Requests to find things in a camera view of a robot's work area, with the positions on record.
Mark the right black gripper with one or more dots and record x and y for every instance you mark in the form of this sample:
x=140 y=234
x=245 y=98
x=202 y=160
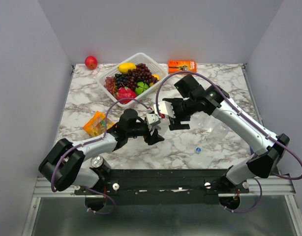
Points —
x=175 y=125

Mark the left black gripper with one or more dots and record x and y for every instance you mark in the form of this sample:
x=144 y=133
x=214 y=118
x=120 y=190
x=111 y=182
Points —
x=153 y=138

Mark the clear plastic bottle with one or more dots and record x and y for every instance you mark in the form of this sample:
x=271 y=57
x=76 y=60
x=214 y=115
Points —
x=203 y=121
x=218 y=133

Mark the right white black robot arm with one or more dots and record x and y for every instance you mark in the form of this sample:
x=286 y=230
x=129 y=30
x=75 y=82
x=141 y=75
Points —
x=268 y=147

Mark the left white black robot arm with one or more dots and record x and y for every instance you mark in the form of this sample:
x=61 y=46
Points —
x=62 y=165

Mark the green toy fruit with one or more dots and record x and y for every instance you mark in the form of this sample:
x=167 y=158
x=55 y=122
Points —
x=141 y=87

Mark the small yellow lemon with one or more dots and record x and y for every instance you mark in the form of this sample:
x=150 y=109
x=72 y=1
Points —
x=155 y=78

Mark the red dragon fruit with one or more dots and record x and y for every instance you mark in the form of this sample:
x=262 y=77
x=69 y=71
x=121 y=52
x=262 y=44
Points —
x=124 y=92

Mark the orange razor box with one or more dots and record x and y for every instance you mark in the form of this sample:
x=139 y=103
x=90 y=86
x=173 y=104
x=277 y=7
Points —
x=181 y=65

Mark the dark purple grape bunch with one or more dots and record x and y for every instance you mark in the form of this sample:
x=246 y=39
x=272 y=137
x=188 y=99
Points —
x=130 y=80

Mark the orange snack bag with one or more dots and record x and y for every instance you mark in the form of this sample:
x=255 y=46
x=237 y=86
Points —
x=96 y=125

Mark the silver can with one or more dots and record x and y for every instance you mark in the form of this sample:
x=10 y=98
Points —
x=97 y=162

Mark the red grape bunch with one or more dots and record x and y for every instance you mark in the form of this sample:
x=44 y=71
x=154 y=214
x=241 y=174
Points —
x=110 y=84

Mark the yellow mango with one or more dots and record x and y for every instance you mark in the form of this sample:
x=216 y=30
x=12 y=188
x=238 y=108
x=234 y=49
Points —
x=125 y=67

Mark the red apple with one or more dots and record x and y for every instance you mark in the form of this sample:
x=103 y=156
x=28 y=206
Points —
x=91 y=62

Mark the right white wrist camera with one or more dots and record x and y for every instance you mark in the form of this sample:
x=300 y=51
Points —
x=164 y=109

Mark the black mounting rail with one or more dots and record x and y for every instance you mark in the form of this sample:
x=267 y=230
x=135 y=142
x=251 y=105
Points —
x=170 y=186

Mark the aluminium frame rail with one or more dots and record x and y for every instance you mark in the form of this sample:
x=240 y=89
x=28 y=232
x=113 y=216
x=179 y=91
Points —
x=272 y=186

